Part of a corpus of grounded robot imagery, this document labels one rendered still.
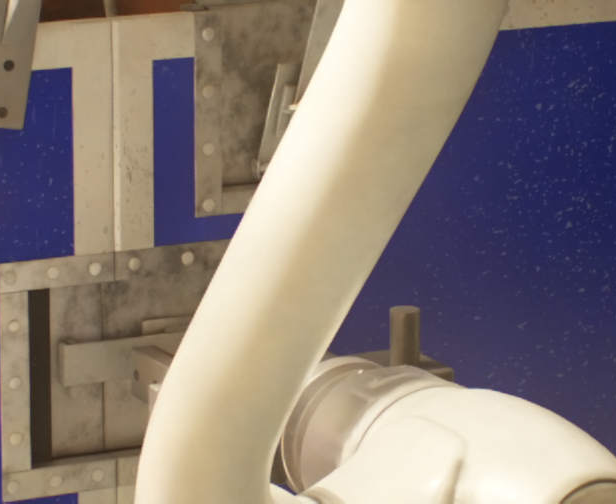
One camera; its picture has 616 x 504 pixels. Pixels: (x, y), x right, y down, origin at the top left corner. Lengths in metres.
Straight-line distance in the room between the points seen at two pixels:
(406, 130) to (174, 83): 0.49
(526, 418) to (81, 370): 0.36
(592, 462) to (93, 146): 0.40
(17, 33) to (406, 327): 0.25
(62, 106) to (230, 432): 0.43
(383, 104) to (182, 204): 0.51
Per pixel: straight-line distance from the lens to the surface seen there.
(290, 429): 1.90
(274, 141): 2.07
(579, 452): 1.74
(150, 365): 2.02
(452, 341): 2.14
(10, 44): 1.98
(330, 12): 2.03
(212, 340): 1.61
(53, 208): 2.02
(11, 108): 1.99
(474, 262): 2.14
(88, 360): 2.05
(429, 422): 1.78
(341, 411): 1.86
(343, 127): 1.56
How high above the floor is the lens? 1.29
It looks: 13 degrees down
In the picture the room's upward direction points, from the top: straight up
